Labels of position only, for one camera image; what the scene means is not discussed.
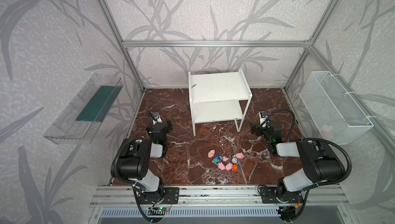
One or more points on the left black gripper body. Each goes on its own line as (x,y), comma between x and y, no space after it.
(154,125)

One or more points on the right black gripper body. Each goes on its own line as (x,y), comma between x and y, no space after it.
(261,128)

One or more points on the white hooded Doraemon figure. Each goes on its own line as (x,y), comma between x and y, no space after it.
(234,160)

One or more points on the orange hooded Doraemon figure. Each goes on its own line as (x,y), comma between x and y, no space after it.
(235,167)

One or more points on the teal hooded Doraemon figure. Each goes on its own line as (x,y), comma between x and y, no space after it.
(215,161)

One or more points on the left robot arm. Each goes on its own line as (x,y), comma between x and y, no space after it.
(131,163)

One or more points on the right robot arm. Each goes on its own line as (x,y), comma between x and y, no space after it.
(323,162)

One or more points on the white two-tier metal shelf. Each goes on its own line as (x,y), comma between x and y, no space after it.
(218,97)

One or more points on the pink pig toy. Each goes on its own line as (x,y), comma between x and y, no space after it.
(211,153)
(221,166)
(229,166)
(239,156)

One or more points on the pink toy in basket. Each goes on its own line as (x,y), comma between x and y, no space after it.
(327,132)

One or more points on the green circuit board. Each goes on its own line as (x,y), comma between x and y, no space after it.
(160,209)

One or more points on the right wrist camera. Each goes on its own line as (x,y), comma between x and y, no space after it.
(263,117)

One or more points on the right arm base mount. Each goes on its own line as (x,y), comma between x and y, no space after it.
(279,195)

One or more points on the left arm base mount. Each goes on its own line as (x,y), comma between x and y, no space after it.
(167,195)

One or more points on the white wire mesh basket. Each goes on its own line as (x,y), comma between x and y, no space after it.
(329,103)

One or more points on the clear plastic wall bin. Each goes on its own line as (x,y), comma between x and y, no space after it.
(82,118)

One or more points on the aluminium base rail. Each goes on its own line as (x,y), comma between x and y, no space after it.
(214,195)

